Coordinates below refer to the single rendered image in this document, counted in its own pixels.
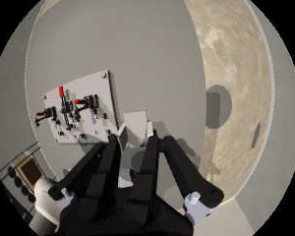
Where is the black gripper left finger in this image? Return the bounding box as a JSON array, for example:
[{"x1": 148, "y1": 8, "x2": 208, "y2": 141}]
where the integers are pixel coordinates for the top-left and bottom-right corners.
[{"x1": 48, "y1": 123, "x2": 128, "y2": 224}]

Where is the red-handled toggle clamp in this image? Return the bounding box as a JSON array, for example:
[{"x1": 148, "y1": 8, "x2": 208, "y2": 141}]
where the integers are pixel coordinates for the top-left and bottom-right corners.
[{"x1": 59, "y1": 86, "x2": 74, "y2": 131}]

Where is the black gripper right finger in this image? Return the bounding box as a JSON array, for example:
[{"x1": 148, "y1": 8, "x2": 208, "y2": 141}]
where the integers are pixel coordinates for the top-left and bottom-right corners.
[{"x1": 121, "y1": 120, "x2": 224, "y2": 231}]

